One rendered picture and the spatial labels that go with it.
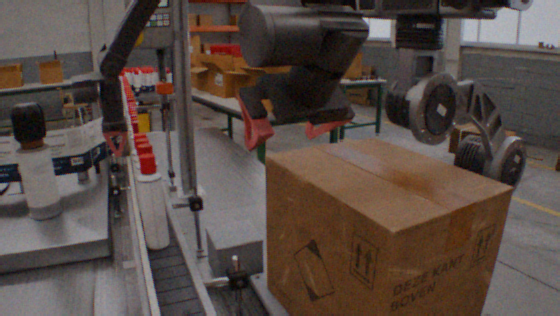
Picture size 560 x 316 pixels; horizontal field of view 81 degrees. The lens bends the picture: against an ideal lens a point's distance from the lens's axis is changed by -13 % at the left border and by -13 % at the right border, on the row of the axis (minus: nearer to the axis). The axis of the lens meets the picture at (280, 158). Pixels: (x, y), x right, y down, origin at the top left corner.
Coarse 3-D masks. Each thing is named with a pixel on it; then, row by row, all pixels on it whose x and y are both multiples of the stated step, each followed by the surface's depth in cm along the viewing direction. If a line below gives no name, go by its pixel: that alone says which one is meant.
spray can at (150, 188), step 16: (144, 160) 72; (144, 176) 72; (160, 176) 74; (144, 192) 73; (160, 192) 74; (144, 208) 74; (160, 208) 75; (144, 224) 76; (160, 224) 76; (160, 240) 76
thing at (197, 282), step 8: (168, 200) 82; (168, 208) 78; (168, 216) 77; (176, 224) 71; (176, 232) 68; (184, 240) 66; (184, 248) 63; (184, 256) 61; (192, 264) 59; (192, 272) 56; (192, 280) 55; (200, 280) 54; (200, 288) 53; (200, 296) 51; (208, 296) 51; (208, 304) 49; (208, 312) 48
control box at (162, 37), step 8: (128, 0) 102; (168, 8) 101; (144, 32) 104; (152, 32) 104; (160, 32) 103; (168, 32) 103; (144, 40) 105; (152, 40) 104; (160, 40) 104; (168, 40) 103; (136, 48) 107; (144, 48) 106; (152, 48) 106; (160, 48) 106; (168, 48) 105
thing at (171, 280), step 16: (176, 240) 81; (160, 256) 75; (176, 256) 75; (144, 272) 69; (160, 272) 70; (176, 272) 70; (160, 288) 65; (176, 288) 65; (192, 288) 65; (160, 304) 61; (176, 304) 61; (192, 304) 61
